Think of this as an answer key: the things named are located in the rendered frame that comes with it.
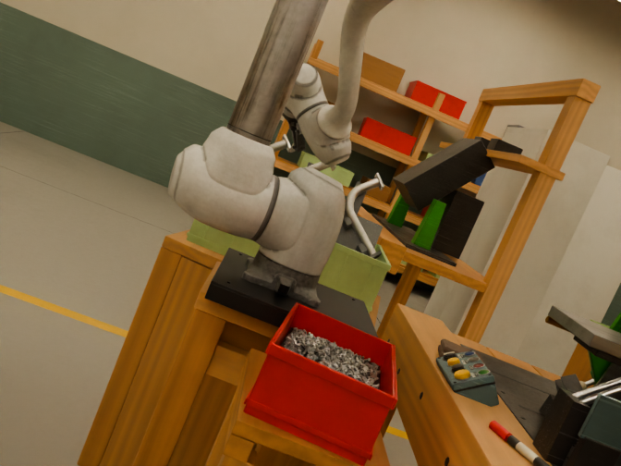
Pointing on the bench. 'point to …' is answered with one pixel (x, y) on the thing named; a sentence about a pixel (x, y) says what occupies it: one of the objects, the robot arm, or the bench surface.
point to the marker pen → (517, 444)
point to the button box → (481, 390)
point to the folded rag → (450, 348)
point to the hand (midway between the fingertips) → (286, 130)
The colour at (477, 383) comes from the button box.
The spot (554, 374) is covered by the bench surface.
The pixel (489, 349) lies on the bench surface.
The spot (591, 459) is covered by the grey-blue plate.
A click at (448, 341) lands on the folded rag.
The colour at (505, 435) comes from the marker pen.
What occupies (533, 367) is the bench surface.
